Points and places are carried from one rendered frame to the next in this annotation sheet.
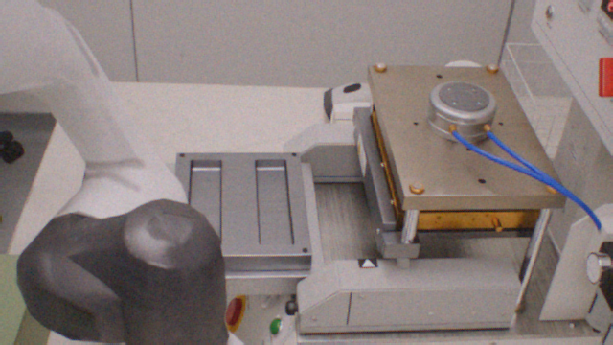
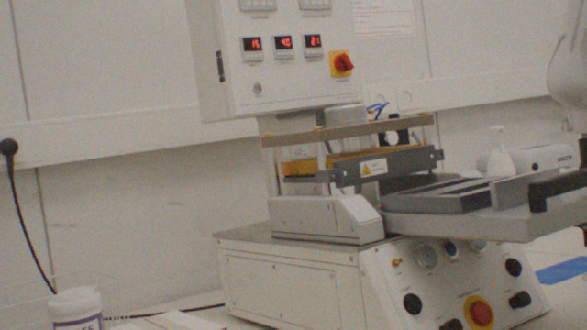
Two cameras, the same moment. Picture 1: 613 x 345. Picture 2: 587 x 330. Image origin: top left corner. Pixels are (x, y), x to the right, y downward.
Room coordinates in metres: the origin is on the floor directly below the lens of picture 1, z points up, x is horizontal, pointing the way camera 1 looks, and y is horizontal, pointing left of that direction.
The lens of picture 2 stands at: (1.49, 0.91, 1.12)
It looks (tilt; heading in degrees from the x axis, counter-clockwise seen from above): 3 degrees down; 242
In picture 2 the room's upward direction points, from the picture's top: 8 degrees counter-clockwise
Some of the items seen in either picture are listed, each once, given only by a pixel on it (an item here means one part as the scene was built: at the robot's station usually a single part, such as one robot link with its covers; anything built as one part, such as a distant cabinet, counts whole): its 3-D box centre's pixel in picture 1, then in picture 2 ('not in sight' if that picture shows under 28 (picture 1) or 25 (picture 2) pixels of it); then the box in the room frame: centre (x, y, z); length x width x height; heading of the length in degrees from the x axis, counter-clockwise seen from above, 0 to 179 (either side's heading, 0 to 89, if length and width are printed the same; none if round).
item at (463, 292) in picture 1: (399, 295); (438, 190); (0.65, -0.12, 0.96); 0.26 x 0.05 x 0.07; 97
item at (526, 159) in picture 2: not in sight; (526, 174); (-0.11, -0.62, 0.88); 0.25 x 0.20 x 0.17; 88
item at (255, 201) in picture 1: (238, 207); (462, 192); (0.76, 0.08, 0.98); 0.20 x 0.17 x 0.03; 7
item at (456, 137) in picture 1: (484, 150); (347, 138); (0.78, -0.21, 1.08); 0.31 x 0.24 x 0.13; 7
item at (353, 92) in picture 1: (374, 103); not in sight; (1.33, -0.13, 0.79); 0.20 x 0.08 x 0.08; 94
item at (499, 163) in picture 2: not in sight; (501, 169); (0.05, -0.57, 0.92); 0.09 x 0.08 x 0.25; 68
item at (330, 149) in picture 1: (372, 152); (321, 217); (0.92, -0.09, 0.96); 0.25 x 0.05 x 0.07; 97
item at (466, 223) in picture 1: (453, 156); (354, 148); (0.78, -0.18, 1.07); 0.22 x 0.17 x 0.10; 7
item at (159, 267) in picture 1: (120, 273); not in sight; (0.47, 0.15, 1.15); 0.18 x 0.10 x 0.13; 72
